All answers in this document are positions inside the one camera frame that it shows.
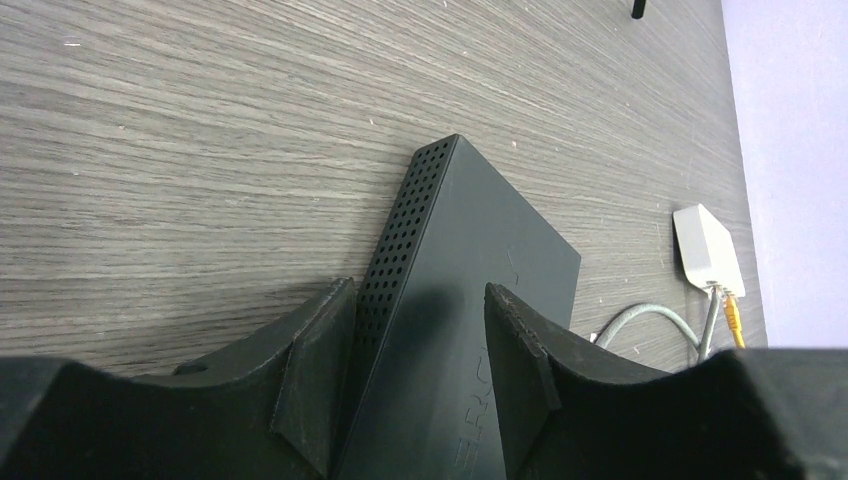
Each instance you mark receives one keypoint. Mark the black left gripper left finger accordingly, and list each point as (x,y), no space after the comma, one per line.
(266,406)

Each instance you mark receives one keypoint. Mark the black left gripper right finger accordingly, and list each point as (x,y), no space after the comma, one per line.
(569,409)

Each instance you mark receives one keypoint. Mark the dark grey foam pad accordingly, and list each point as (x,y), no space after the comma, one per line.
(419,371)

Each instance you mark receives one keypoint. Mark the white network switch box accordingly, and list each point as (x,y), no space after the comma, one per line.
(707,251)

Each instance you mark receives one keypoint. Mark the black tripod with silver pole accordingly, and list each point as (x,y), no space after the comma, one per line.
(638,9)

